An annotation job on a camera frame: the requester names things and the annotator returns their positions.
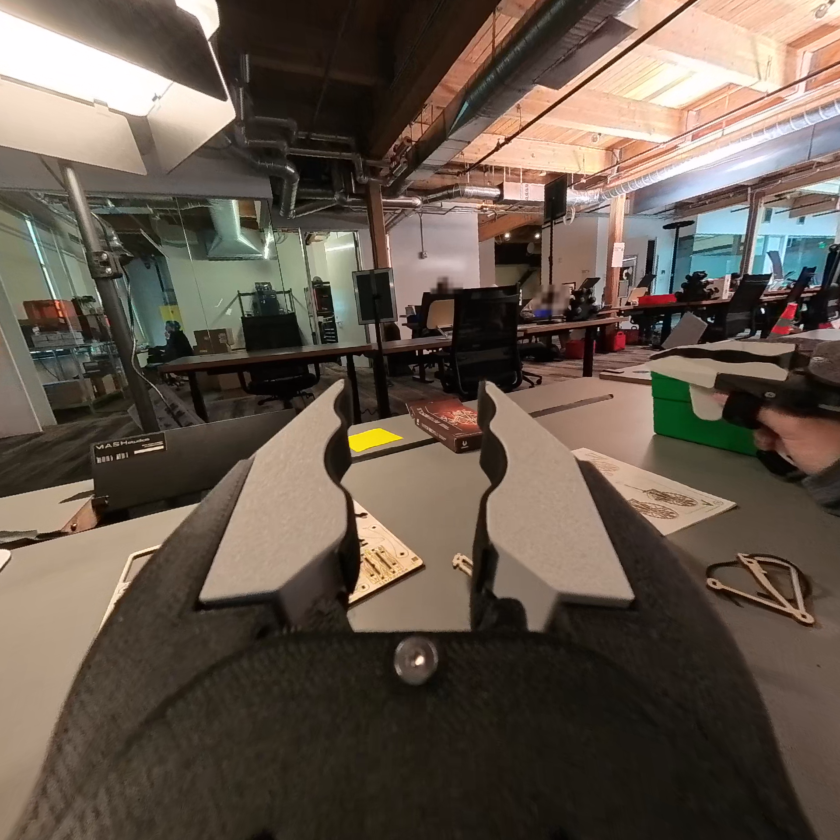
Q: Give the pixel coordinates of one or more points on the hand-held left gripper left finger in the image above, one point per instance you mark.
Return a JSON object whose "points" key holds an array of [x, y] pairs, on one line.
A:
{"points": [[282, 518]]}

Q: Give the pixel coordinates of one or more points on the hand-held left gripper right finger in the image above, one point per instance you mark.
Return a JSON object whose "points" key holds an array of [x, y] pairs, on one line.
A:
{"points": [[558, 525]]}

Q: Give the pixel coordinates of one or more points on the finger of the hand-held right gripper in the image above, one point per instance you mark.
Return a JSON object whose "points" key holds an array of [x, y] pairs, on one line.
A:
{"points": [[695, 379], [722, 351]]}

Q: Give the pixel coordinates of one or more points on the person's right forearm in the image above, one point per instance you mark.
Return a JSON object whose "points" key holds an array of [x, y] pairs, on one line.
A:
{"points": [[827, 492]]}

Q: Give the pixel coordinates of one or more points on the small wooden model part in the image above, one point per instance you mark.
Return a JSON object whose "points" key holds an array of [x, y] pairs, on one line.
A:
{"points": [[463, 563]]}

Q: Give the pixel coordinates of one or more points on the person's right hand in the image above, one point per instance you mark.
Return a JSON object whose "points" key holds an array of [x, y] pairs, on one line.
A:
{"points": [[807, 436]]}

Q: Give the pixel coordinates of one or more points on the green storage bin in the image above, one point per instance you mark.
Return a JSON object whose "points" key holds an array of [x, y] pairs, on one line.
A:
{"points": [[682, 420]]}

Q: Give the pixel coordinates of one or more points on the orange traffic cone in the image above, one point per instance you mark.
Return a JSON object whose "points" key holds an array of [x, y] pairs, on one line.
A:
{"points": [[789, 321]]}

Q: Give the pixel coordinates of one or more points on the flat wooden board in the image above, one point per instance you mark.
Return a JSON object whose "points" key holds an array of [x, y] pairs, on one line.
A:
{"points": [[623, 376]]}

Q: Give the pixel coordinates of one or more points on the red storage bin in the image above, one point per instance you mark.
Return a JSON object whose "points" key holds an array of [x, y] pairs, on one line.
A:
{"points": [[579, 349], [615, 342]]}

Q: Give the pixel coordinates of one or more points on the yellow sticky note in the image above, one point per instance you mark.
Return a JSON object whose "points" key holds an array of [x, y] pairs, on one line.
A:
{"points": [[374, 439]]}

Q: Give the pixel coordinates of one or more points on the assembly instruction booklet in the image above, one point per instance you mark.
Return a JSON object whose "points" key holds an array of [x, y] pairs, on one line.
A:
{"points": [[709, 505]]}

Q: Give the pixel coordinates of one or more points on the long brown table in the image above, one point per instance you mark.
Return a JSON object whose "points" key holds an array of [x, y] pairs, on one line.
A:
{"points": [[262, 354], [577, 323]]}

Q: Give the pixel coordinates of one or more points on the dark red product box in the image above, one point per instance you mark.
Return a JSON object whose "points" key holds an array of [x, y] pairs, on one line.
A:
{"points": [[446, 423]]}

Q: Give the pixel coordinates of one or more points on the black mesh office chair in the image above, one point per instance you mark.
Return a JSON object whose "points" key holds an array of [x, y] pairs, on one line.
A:
{"points": [[485, 328]]}

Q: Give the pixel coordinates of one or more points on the black hanging monitor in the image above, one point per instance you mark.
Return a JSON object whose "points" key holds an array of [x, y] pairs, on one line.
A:
{"points": [[555, 197]]}

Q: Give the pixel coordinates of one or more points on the pale wooden chair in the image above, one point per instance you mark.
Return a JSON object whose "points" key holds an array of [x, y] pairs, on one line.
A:
{"points": [[439, 321]]}

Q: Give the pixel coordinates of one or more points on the grey panel on pole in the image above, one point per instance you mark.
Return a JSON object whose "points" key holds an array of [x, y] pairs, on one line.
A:
{"points": [[374, 295]]}

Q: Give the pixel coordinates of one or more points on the metal light stand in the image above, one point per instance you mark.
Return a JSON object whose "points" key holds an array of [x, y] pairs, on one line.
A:
{"points": [[108, 282]]}

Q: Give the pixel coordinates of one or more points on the shelf with orange machines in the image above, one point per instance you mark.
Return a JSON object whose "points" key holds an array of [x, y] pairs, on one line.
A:
{"points": [[52, 312]]}

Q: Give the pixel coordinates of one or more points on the studio light panel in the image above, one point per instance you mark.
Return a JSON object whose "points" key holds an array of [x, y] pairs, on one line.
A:
{"points": [[79, 65]]}

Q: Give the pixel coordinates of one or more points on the small wooden frame with band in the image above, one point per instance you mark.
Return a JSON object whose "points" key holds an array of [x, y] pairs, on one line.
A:
{"points": [[774, 587]]}

